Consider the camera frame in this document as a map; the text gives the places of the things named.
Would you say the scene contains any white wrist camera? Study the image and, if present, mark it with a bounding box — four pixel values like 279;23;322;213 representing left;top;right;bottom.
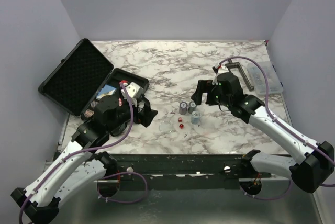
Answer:
212;63;229;85
126;82;143;106

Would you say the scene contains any black foam-lined poker case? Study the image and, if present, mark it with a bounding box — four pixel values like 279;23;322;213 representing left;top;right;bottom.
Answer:
39;39;149;123

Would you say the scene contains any clear round dealer button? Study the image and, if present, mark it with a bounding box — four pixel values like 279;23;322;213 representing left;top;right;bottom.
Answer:
159;121;174;133

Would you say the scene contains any orange blue chip stack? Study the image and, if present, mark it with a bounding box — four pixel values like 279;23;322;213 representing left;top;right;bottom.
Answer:
91;100;99;108

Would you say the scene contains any blue playing card deck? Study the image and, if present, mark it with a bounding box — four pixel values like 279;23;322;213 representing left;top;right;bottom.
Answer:
96;84;117;100

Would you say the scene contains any light blue poker chip stack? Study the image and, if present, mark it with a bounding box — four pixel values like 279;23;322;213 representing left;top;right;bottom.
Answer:
191;111;200;125

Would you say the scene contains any dark metal handle bracket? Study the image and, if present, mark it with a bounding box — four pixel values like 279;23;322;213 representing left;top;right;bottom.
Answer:
225;60;254;91

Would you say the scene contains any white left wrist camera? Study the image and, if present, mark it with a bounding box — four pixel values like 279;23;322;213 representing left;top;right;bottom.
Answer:
126;82;143;106

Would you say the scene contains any purple grey poker chip stack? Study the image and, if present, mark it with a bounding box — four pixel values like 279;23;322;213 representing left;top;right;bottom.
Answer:
179;102;188;115

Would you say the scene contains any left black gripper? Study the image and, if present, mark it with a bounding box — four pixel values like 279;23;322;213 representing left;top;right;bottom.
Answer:
107;96;158;133

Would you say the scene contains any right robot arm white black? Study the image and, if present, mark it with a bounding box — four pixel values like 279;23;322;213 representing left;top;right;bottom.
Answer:
191;72;334;193

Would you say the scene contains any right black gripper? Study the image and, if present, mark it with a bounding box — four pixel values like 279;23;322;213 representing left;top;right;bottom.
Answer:
191;79;232;108

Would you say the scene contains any clear plastic parts box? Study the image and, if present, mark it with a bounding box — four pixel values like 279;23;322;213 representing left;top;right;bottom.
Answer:
247;61;284;96

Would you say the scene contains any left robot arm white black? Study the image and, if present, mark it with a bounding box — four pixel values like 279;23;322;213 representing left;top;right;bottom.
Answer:
11;95;158;223

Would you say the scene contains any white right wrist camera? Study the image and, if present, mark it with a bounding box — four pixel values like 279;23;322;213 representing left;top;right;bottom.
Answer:
212;63;229;85

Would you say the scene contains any pink black chip stack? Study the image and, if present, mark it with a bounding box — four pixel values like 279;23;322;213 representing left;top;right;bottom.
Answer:
84;109;94;119

